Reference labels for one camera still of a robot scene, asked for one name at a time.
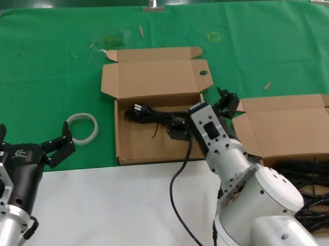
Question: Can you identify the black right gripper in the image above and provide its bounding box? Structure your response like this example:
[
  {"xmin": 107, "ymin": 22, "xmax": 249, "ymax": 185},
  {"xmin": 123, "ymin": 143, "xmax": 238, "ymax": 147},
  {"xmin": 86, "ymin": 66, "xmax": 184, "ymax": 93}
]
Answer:
[{"xmin": 165, "ymin": 86, "xmax": 241, "ymax": 142}]

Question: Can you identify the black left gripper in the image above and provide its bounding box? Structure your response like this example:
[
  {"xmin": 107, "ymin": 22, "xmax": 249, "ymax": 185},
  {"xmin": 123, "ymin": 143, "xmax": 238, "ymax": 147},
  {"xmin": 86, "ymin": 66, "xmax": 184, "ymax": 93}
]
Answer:
[{"xmin": 0, "ymin": 120, "xmax": 78, "ymax": 216}]

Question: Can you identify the black power cord with plug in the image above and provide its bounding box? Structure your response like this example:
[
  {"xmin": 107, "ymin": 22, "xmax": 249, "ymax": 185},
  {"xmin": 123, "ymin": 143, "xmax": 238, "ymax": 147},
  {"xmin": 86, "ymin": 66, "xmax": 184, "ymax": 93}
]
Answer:
[{"xmin": 124, "ymin": 101, "xmax": 194, "ymax": 141}]

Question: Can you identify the empty brown cardboard box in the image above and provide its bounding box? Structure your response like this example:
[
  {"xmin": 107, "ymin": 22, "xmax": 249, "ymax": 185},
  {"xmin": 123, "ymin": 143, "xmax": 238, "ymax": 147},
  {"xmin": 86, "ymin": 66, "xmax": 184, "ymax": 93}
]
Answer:
[{"xmin": 99, "ymin": 45, "xmax": 217, "ymax": 166}]

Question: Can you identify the green table cloth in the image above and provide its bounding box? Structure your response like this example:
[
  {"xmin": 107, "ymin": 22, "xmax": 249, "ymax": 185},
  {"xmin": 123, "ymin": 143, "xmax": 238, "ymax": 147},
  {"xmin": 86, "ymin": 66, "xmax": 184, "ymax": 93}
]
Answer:
[{"xmin": 0, "ymin": 0, "xmax": 329, "ymax": 173}]

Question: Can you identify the clear adhesive tape roll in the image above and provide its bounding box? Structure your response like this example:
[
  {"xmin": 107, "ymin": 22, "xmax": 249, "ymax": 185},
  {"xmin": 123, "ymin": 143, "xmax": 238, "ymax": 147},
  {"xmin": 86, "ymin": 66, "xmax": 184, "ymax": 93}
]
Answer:
[{"xmin": 65, "ymin": 112, "xmax": 99, "ymax": 146}]

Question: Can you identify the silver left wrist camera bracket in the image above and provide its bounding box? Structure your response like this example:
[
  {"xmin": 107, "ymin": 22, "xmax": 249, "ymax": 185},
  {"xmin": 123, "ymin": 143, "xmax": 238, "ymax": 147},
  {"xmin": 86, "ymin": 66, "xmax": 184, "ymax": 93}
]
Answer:
[{"xmin": 0, "ymin": 162, "xmax": 16, "ymax": 216}]

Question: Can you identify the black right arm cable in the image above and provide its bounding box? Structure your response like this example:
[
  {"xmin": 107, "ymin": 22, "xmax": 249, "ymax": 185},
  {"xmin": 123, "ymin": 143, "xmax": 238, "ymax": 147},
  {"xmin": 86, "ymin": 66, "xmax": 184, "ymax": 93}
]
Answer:
[{"xmin": 167, "ymin": 134, "xmax": 221, "ymax": 246}]

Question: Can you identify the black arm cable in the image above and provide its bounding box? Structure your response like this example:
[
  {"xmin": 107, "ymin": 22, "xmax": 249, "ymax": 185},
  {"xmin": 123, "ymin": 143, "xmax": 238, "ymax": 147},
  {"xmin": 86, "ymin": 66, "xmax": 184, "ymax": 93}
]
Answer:
[
  {"xmin": 167, "ymin": 134, "xmax": 221, "ymax": 246},
  {"xmin": 21, "ymin": 215, "xmax": 40, "ymax": 241}
]

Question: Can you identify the cardboard box holding cables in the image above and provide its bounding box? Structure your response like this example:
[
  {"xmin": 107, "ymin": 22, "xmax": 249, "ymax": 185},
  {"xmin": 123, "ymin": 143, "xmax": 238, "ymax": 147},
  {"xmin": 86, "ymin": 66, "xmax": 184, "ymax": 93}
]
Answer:
[{"xmin": 231, "ymin": 93, "xmax": 329, "ymax": 237}]

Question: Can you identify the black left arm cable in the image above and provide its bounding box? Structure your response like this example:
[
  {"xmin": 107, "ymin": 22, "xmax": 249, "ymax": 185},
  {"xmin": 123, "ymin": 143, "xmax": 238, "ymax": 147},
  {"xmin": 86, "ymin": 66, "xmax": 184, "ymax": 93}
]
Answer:
[{"xmin": 21, "ymin": 215, "xmax": 40, "ymax": 241}]

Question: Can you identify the pile of black power cords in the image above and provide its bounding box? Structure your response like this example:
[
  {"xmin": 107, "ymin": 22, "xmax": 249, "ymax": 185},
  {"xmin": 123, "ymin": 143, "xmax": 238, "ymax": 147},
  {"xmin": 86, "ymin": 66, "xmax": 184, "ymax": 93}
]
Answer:
[{"xmin": 273, "ymin": 156, "xmax": 329, "ymax": 232}]

